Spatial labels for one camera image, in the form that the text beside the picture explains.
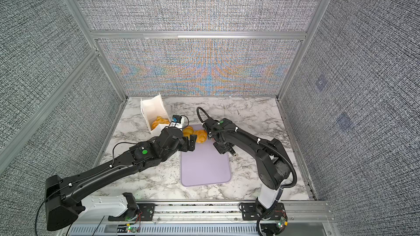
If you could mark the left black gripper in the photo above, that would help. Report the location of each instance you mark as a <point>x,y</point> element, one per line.
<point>188,147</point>

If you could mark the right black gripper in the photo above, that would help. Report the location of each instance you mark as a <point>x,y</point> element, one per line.
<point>220,150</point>

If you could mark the round flaky bun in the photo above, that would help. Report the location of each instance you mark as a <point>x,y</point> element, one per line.
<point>201,136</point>

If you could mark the white paper gift bag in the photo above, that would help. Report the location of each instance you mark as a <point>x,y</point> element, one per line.
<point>151,108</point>

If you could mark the glazed ring donut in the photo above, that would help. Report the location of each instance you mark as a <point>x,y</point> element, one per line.
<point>159,120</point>

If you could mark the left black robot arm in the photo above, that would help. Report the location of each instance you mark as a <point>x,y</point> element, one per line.
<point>63,196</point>

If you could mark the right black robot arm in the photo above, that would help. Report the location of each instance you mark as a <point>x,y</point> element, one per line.
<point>274,167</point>

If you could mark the small round croissant top left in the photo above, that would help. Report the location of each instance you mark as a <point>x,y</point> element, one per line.
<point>188,131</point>

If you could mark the lavender plastic tray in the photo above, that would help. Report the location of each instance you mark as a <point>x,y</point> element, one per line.
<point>204,166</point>

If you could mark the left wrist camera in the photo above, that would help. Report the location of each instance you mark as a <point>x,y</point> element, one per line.
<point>177,122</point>

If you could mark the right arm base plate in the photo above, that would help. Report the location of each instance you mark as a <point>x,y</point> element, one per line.
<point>253,210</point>

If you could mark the aluminium front rail frame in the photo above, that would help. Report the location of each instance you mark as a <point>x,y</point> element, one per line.
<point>207,218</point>

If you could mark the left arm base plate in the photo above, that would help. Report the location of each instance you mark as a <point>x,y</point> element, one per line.
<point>137,211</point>

